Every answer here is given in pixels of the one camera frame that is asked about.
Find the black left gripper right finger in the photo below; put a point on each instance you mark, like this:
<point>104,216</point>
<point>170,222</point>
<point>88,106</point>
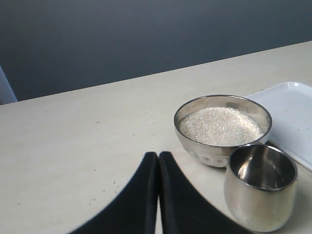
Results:
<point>184,210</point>

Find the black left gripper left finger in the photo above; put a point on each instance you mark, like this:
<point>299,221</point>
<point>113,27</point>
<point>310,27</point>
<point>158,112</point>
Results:
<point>134,209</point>

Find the steel cup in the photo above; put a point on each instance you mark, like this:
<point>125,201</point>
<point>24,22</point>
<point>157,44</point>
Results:
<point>260,187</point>

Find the steel bowl of rice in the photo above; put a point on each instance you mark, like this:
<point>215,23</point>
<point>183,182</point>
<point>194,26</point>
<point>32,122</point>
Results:
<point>211,127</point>

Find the white rectangular plastic tray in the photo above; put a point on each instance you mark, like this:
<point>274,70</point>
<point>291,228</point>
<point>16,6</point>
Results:
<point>290,105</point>

